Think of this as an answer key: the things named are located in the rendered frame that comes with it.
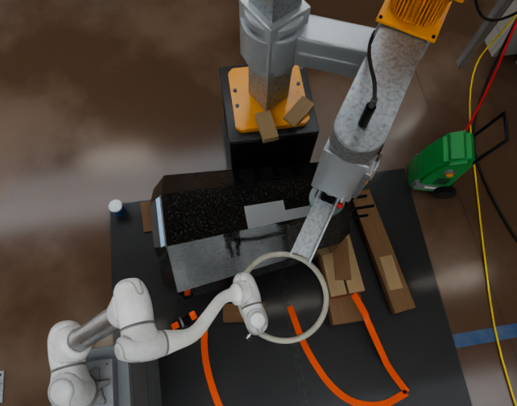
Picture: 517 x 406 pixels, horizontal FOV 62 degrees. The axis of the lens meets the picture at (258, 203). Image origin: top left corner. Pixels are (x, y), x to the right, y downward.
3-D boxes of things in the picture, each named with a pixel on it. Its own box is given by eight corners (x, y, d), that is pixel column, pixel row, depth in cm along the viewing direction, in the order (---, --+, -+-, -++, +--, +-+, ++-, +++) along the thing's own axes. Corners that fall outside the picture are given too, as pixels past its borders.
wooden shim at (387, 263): (378, 257, 318) (379, 257, 316) (391, 254, 318) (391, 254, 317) (389, 291, 309) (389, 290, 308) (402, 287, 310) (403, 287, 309)
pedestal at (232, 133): (221, 120, 367) (214, 63, 297) (295, 111, 371) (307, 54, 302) (229, 190, 344) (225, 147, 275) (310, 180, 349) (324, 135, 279)
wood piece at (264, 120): (254, 117, 278) (254, 113, 274) (269, 113, 280) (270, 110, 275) (263, 143, 271) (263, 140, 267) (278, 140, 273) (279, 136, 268)
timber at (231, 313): (223, 322, 306) (222, 321, 295) (223, 305, 311) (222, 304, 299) (265, 321, 307) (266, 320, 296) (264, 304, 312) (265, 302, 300)
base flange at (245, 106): (227, 72, 295) (227, 68, 291) (297, 64, 298) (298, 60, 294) (236, 134, 278) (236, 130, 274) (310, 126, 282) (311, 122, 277)
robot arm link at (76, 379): (65, 414, 201) (43, 418, 181) (60, 374, 208) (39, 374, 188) (99, 403, 203) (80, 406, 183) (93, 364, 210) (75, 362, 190)
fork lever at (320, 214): (334, 141, 243) (335, 139, 238) (366, 155, 240) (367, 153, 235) (283, 252, 239) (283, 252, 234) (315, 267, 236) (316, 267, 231)
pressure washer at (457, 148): (448, 161, 357) (508, 102, 276) (450, 200, 345) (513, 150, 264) (407, 156, 358) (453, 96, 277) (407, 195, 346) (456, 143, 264)
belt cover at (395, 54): (389, 4, 219) (400, -24, 203) (436, 21, 215) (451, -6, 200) (316, 155, 188) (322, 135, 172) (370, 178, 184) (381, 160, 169)
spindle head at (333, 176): (334, 135, 241) (352, 88, 199) (370, 151, 238) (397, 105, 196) (309, 188, 229) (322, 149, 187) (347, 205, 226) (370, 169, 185)
